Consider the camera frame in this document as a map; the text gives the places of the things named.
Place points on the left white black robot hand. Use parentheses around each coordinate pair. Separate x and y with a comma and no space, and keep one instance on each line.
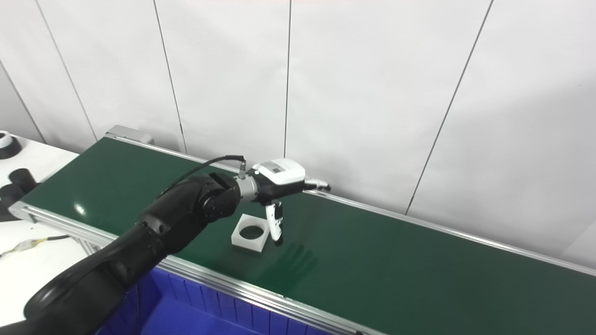
(281,174)

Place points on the white square part round hole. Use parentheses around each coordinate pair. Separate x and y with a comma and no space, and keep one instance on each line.
(240,242)

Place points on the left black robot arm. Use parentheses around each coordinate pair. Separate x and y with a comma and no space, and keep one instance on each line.
(139,246)

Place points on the green conveyor belt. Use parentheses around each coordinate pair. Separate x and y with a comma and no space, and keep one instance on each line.
(396,265)

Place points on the gray conveyor end housing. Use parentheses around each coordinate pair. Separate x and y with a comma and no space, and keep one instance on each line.
(128,134)

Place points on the blue plastic bin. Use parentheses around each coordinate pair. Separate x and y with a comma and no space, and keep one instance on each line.
(186,316)

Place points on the aluminium conveyor leg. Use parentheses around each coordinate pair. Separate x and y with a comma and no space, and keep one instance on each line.
(86,244)

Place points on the black double cylinder part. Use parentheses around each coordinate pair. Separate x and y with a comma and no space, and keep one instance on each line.
(18,179)

